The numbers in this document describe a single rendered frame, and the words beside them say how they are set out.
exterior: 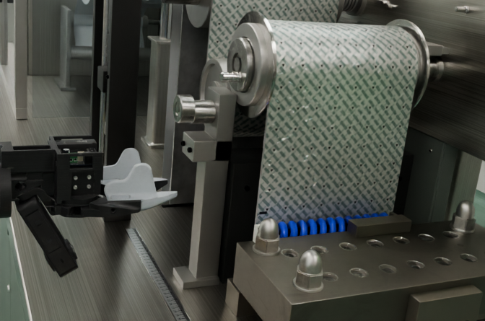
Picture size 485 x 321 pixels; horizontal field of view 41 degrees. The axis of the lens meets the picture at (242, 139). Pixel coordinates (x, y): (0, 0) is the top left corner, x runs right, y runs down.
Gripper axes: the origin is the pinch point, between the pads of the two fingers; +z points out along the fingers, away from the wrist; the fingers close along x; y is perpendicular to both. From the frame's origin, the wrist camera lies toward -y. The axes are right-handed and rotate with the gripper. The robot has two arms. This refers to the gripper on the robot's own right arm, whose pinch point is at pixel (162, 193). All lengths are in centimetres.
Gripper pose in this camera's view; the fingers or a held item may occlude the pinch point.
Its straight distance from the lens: 85.2
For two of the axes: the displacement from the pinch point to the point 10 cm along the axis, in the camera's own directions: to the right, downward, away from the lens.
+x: -3.9, -3.0, 8.7
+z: 9.1, -0.3, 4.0
